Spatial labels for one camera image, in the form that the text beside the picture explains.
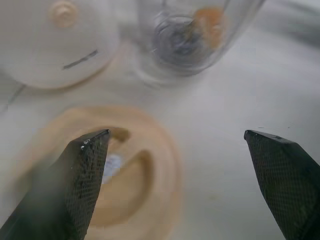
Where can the cream blender lid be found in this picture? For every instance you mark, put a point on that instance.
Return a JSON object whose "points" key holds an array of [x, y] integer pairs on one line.
{"points": [[150, 180]]}

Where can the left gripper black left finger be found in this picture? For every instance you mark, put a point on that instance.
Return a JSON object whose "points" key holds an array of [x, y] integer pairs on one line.
{"points": [[62, 195]]}

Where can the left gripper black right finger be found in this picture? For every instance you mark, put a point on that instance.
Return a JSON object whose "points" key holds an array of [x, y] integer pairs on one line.
{"points": [[290, 185]]}

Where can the clear blender jug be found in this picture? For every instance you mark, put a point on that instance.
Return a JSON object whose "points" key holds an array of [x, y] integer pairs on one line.
{"points": [[150, 50]]}

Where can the cream blender base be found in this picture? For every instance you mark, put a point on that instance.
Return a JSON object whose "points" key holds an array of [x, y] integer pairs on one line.
{"points": [[50, 50]]}

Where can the orange fruit piece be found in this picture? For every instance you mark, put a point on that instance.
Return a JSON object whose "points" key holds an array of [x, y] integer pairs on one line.
{"points": [[212, 25]]}

